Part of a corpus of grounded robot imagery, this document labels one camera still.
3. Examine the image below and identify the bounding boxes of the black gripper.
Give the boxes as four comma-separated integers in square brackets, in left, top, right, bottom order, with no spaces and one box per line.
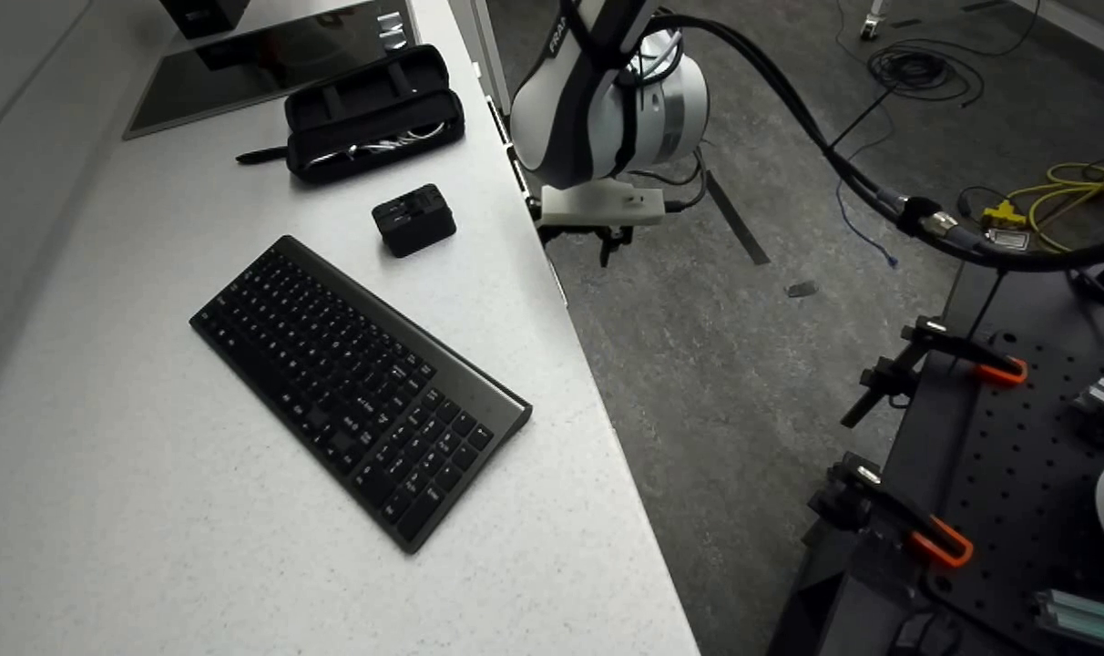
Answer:
[529,194,642,269]

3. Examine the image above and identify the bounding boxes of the black mouse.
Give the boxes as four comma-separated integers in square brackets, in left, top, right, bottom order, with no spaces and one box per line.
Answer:
[887,610,964,656]

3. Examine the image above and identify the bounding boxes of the black block object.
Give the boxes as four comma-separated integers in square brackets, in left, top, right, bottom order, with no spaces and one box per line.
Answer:
[159,0,251,42]

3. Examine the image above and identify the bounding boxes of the black zippered pouch case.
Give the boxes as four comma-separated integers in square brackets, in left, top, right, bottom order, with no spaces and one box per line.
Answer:
[281,42,471,191]

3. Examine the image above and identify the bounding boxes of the teal aluminium profile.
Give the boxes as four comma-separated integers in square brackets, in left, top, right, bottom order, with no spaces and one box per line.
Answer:
[1034,587,1104,656]

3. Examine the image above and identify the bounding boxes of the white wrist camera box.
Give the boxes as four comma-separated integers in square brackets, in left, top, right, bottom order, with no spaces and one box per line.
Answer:
[535,180,672,229]

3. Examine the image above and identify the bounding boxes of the black tape strip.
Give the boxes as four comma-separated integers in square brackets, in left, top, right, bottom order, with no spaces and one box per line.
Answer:
[700,171,771,269]

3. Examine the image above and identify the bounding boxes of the black computer keyboard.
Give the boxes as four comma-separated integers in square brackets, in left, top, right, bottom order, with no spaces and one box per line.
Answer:
[184,233,535,558]

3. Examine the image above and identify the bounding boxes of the yellow cable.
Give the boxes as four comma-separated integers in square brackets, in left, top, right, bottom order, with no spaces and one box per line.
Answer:
[978,159,1104,267]

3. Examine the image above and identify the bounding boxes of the blue cable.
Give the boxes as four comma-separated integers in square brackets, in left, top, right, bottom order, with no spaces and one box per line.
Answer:
[829,180,903,269]

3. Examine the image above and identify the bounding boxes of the black perforated board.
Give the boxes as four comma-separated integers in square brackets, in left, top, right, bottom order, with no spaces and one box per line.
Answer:
[937,324,1104,656]

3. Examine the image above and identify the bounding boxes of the dark grey robot table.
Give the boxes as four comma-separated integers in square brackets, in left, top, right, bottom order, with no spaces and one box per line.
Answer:
[765,233,1104,656]

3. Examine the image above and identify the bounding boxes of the black pen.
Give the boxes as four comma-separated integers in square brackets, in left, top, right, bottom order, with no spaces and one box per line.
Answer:
[233,143,290,168]

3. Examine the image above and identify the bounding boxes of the coiled black cable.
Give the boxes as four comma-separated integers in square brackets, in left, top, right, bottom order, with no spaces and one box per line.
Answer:
[862,36,993,110]

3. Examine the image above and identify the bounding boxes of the black clamp with orange handle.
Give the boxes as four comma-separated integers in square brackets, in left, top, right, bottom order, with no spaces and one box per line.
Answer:
[836,313,1032,431]
[810,453,977,578]

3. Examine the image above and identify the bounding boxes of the small black box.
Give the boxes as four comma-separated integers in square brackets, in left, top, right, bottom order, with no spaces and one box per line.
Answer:
[369,180,457,259]

